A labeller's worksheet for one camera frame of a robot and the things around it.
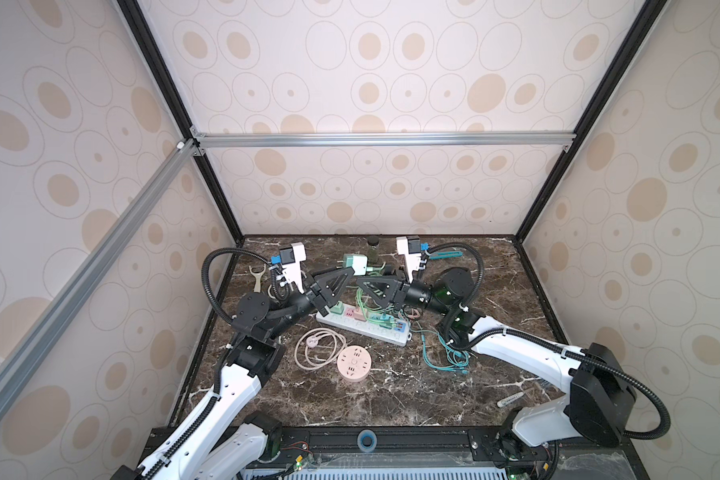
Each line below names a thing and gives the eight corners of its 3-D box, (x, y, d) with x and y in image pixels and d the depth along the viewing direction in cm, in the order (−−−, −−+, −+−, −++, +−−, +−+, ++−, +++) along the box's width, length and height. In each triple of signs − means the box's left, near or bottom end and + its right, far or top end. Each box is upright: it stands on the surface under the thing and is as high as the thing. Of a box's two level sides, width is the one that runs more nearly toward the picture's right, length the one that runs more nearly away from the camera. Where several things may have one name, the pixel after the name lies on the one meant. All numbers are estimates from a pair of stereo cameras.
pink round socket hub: (337, 380, 86) (336, 376, 84) (339, 349, 92) (338, 345, 90) (371, 380, 86) (371, 376, 84) (371, 349, 92) (371, 345, 90)
